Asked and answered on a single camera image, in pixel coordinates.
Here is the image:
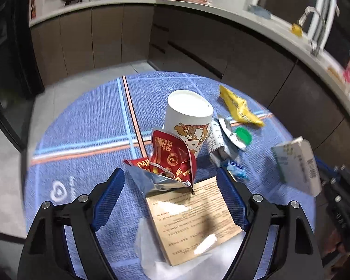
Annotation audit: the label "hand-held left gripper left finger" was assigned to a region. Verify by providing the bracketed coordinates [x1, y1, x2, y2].
[17, 168, 126, 280]

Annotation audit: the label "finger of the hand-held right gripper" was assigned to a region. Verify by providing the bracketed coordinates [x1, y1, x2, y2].
[314, 155, 334, 188]

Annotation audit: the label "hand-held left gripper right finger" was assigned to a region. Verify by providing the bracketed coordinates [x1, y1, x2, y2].
[216, 168, 324, 280]

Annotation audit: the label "white carton box green print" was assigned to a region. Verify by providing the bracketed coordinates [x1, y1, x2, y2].
[271, 136, 322, 196]

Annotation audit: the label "red and silver foil packet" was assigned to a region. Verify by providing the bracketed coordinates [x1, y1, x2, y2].
[123, 157, 194, 197]

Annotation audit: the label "red snack packet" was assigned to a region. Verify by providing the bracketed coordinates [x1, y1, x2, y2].
[149, 128, 196, 193]

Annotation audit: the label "person's right hand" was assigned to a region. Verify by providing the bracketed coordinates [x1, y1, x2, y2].
[328, 227, 350, 259]

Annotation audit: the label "blue and white candy wrapper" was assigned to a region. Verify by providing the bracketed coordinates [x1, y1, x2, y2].
[226, 160, 248, 181]

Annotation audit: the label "brown printed paper card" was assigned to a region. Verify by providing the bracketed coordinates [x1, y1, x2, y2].
[146, 176, 244, 266]

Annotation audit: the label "green bottle cap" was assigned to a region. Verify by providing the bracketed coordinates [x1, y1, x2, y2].
[233, 127, 252, 146]

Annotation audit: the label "clear plastic bag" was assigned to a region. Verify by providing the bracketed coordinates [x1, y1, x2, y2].
[134, 219, 251, 280]

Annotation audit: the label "blue plaid round tablecloth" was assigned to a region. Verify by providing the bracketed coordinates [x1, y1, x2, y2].
[23, 71, 318, 280]

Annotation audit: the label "yellow snack packet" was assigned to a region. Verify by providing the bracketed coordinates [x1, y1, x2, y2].
[219, 85, 264, 127]

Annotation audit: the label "white printed paper cup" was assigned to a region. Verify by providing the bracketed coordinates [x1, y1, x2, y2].
[163, 90, 214, 159]

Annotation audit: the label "silver kitchen faucet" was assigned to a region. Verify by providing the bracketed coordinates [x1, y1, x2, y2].
[297, 6, 328, 56]

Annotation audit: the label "brown kitchen cabinets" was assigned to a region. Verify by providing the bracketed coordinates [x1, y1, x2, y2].
[31, 3, 350, 199]

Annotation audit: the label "grey kitchen countertop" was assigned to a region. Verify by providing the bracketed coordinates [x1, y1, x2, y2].
[29, 0, 350, 107]

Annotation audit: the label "light blue dish cloth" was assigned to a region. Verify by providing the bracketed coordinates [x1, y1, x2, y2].
[249, 5, 272, 18]

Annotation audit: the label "black refrigerator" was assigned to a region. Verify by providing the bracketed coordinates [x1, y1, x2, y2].
[0, 0, 45, 154]

